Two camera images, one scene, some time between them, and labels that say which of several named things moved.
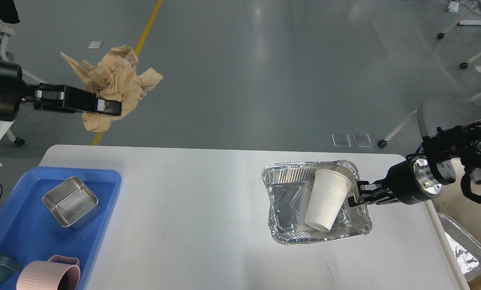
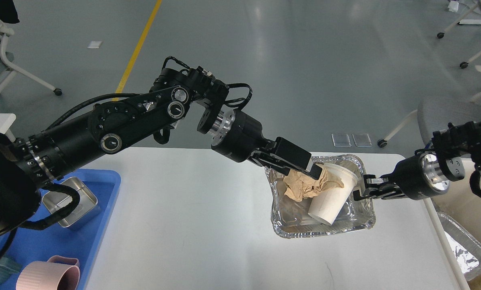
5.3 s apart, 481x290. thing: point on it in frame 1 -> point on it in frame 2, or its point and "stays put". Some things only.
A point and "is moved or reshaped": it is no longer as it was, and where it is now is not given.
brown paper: x=117 y=77 -> x=300 y=186
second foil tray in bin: x=472 y=257 stays put
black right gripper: x=412 y=182 stays put
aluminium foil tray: x=289 y=188 is moved or reshaped
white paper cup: x=329 y=191 is moved or reshaped
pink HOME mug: x=59 y=272 stays put
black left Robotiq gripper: x=3 y=91 -> x=237 y=136
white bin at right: x=479 y=220 stays put
